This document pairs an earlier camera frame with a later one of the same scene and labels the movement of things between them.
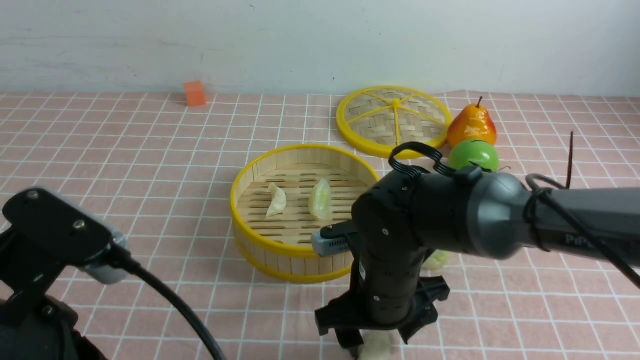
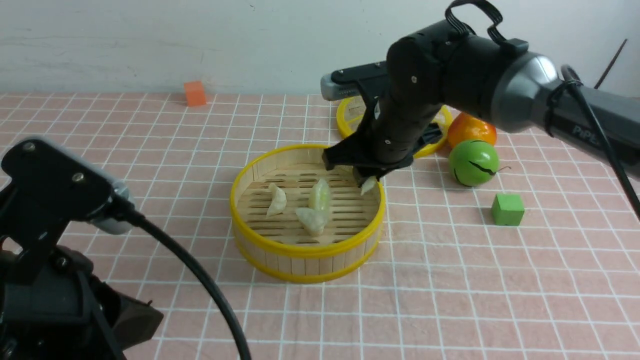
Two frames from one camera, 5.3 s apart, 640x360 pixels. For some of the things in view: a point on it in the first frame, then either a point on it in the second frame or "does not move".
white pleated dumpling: [279, 202] does not move
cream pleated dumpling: [377, 344] -> [314, 220]
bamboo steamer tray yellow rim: [281, 197] does not move
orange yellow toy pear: [474, 123] does not move
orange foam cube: [195, 93] does not move
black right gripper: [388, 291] -> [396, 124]
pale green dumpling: [438, 259] -> [368, 183]
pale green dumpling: [319, 200] does not move
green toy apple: [474, 153] does not move
